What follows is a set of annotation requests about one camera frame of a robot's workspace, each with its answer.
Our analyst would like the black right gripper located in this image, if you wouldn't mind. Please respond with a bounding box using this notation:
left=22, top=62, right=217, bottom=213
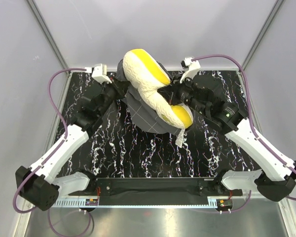
left=158, top=73, right=209, bottom=118

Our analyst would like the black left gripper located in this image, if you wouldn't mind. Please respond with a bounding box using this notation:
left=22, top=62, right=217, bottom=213
left=97, top=76, right=130, bottom=117

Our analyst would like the grey checked pillowcase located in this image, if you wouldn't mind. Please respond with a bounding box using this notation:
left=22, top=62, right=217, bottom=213
left=122, top=85, right=194, bottom=135

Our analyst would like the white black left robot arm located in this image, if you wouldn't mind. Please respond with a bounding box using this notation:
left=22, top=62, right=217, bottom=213
left=14, top=80, right=130, bottom=211

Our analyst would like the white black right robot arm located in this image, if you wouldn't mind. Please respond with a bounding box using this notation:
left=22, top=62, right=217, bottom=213
left=158, top=75, right=296, bottom=202

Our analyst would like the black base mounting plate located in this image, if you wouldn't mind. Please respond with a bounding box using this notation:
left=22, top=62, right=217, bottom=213
left=96, top=177, right=242, bottom=198

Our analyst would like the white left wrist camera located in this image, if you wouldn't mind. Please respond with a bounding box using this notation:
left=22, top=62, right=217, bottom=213
left=85, top=64, right=112, bottom=84

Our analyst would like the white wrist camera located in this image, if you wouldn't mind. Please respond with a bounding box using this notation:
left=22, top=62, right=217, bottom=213
left=180, top=57, right=201, bottom=83
left=85, top=64, right=112, bottom=84

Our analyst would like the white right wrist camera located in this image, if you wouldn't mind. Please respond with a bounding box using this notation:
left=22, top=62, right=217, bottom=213
left=180, top=57, right=201, bottom=83

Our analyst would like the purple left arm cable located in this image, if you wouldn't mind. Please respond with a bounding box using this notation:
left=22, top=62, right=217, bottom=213
left=13, top=67, right=94, bottom=213

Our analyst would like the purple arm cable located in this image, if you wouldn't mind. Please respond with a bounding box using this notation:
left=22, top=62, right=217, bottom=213
left=191, top=54, right=296, bottom=201
left=13, top=67, right=94, bottom=213

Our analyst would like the aluminium frame post left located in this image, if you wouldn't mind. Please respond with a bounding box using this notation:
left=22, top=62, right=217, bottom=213
left=25, top=0, right=68, bottom=69

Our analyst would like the aluminium frame post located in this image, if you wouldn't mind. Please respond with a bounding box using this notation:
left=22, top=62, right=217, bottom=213
left=242, top=0, right=286, bottom=70
left=25, top=0, right=68, bottom=69

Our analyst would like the aluminium slotted rail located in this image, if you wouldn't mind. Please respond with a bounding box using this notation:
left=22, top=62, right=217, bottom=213
left=52, top=196, right=99, bottom=208

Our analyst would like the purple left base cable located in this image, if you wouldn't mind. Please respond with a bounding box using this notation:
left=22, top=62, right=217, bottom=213
left=47, top=209, right=93, bottom=237

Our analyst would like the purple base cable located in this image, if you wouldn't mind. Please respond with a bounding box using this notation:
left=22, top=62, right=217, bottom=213
left=47, top=209, right=93, bottom=237
left=219, top=190, right=252, bottom=214

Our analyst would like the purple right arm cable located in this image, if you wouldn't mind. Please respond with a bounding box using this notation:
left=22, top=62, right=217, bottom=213
left=191, top=54, right=296, bottom=201

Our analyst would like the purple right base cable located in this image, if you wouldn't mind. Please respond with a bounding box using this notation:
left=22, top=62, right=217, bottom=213
left=219, top=190, right=252, bottom=214

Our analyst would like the aluminium frame post right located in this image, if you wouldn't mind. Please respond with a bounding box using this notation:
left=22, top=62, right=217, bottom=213
left=242, top=0, right=286, bottom=70

